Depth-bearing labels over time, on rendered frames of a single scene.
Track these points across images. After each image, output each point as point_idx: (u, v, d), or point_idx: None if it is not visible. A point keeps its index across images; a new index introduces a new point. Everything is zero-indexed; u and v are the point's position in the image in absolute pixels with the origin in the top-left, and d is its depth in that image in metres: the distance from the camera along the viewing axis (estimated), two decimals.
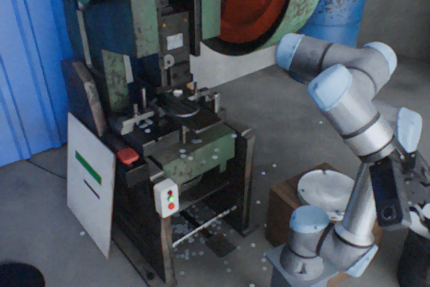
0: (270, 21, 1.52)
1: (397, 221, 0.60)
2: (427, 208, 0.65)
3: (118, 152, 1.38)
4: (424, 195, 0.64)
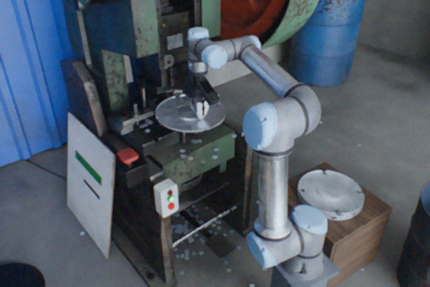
0: None
1: (218, 99, 1.41)
2: (206, 101, 1.50)
3: (118, 152, 1.38)
4: None
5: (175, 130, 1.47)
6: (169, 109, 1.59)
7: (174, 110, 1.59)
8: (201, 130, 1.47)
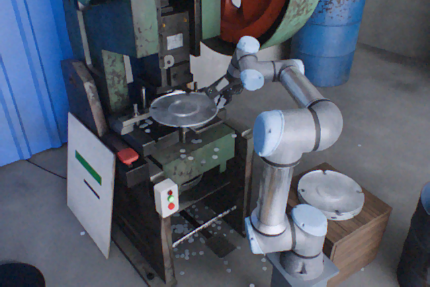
0: None
1: (209, 95, 1.46)
2: (223, 99, 1.54)
3: (118, 152, 1.38)
4: (226, 97, 1.52)
5: (204, 121, 1.52)
6: (168, 117, 1.56)
7: (172, 115, 1.57)
8: (217, 111, 1.59)
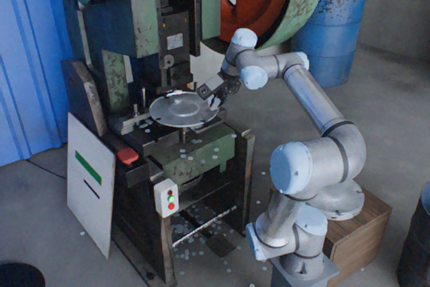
0: None
1: (201, 95, 1.31)
2: (217, 99, 1.39)
3: (118, 152, 1.38)
4: (221, 97, 1.36)
5: (190, 93, 1.73)
6: (205, 107, 1.62)
7: (200, 107, 1.62)
8: (168, 95, 1.72)
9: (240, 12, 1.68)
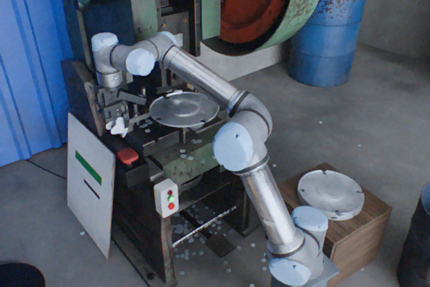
0: None
1: (142, 95, 1.32)
2: None
3: (118, 152, 1.38)
4: None
5: (151, 106, 1.63)
6: (183, 98, 1.69)
7: (183, 101, 1.67)
8: (152, 117, 1.55)
9: None
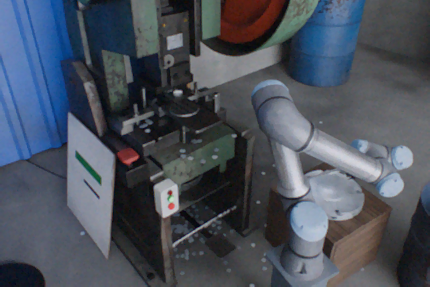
0: (270, 21, 1.52)
1: None
2: None
3: (118, 152, 1.38)
4: None
5: (318, 174, 1.85)
6: None
7: None
8: None
9: None
